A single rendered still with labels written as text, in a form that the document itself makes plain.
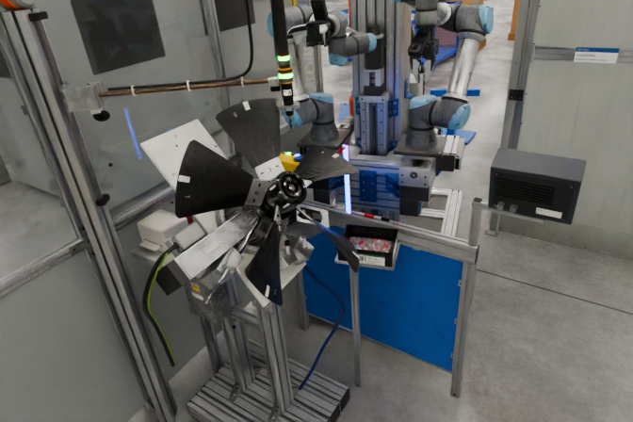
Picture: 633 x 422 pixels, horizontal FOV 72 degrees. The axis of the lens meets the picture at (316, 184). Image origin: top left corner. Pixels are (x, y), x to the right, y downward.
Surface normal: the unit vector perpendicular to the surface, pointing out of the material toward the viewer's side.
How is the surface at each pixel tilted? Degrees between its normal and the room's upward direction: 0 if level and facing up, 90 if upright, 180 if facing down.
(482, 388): 0
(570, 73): 90
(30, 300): 90
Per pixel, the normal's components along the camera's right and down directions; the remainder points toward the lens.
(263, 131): 0.02, -0.25
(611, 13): -0.54, 0.42
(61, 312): 0.84, 0.19
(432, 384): -0.07, -0.88
